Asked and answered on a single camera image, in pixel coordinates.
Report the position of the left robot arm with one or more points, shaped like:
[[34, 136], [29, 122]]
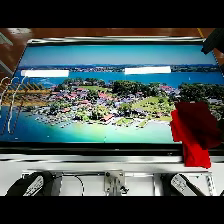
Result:
[[28, 185]]

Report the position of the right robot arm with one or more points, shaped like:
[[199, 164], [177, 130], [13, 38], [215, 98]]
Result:
[[181, 185]]

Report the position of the bright red T-shirt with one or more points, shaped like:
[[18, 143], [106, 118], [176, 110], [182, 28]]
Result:
[[195, 156]]

